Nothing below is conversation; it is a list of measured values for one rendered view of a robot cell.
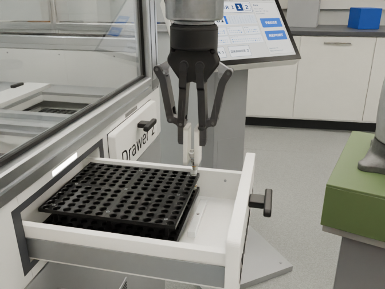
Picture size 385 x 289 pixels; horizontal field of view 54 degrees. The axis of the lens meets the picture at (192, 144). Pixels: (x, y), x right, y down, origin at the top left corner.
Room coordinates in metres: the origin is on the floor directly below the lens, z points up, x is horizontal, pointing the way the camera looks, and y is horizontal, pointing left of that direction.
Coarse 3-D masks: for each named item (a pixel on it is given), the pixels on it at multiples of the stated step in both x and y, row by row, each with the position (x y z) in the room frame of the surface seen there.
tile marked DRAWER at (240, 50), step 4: (228, 48) 1.45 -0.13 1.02; (232, 48) 1.46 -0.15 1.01; (236, 48) 1.46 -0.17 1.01; (240, 48) 1.47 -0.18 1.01; (244, 48) 1.48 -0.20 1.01; (248, 48) 1.48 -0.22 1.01; (232, 52) 1.44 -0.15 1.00; (236, 52) 1.45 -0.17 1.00; (240, 52) 1.46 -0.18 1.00; (244, 52) 1.46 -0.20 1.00; (248, 52) 1.47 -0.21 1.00; (232, 56) 1.43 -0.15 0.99; (236, 56) 1.44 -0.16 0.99; (240, 56) 1.44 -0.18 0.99
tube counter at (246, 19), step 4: (224, 16) 1.54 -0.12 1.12; (228, 16) 1.55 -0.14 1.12; (232, 16) 1.56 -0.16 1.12; (236, 16) 1.57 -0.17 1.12; (240, 16) 1.57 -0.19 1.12; (244, 16) 1.58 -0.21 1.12; (248, 16) 1.59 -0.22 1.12; (252, 16) 1.60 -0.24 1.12; (220, 20) 1.52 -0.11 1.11; (224, 20) 1.53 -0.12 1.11; (228, 20) 1.54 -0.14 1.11; (232, 20) 1.55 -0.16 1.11; (236, 20) 1.55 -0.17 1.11; (240, 20) 1.56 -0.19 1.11; (244, 20) 1.57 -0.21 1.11; (248, 20) 1.58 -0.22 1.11; (252, 20) 1.58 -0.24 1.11; (220, 24) 1.51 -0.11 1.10; (224, 24) 1.52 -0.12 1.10; (228, 24) 1.52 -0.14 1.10; (232, 24) 1.53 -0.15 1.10; (236, 24) 1.54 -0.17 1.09
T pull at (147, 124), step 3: (141, 120) 0.90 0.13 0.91; (150, 120) 0.90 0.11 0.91; (153, 120) 0.90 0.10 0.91; (156, 120) 0.92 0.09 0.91; (138, 123) 0.88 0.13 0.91; (141, 123) 0.88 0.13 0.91; (144, 123) 0.88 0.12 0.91; (147, 123) 0.88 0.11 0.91; (150, 123) 0.88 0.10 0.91; (153, 123) 0.89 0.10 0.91; (138, 126) 0.88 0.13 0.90; (141, 126) 0.88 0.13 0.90; (144, 126) 0.86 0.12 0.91; (147, 126) 0.86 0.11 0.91; (150, 126) 0.87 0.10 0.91; (144, 129) 0.85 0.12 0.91; (147, 129) 0.85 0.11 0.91
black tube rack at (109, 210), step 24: (96, 168) 0.66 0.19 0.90; (120, 168) 0.65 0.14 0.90; (144, 168) 0.65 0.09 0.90; (72, 192) 0.57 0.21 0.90; (96, 192) 0.56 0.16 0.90; (120, 192) 0.56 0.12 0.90; (144, 192) 0.56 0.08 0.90; (168, 192) 0.56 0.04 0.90; (192, 192) 0.62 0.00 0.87; (72, 216) 0.53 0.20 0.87; (96, 216) 0.49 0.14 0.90; (120, 216) 0.49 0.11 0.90; (144, 216) 0.48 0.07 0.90; (168, 240) 0.47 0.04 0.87
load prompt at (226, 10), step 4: (224, 4) 1.58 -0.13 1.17; (228, 4) 1.59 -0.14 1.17; (232, 4) 1.60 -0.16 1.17; (236, 4) 1.61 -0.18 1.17; (240, 4) 1.62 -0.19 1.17; (244, 4) 1.62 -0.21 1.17; (248, 4) 1.63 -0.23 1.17; (224, 8) 1.57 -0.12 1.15; (228, 8) 1.58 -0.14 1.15; (232, 8) 1.59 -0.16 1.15; (236, 8) 1.59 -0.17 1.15; (240, 8) 1.60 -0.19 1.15; (244, 8) 1.61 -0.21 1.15; (248, 8) 1.62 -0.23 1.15; (224, 12) 1.56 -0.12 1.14; (228, 12) 1.56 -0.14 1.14; (232, 12) 1.57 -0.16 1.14; (236, 12) 1.58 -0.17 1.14; (240, 12) 1.59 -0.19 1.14; (244, 12) 1.60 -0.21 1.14; (248, 12) 1.60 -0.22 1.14
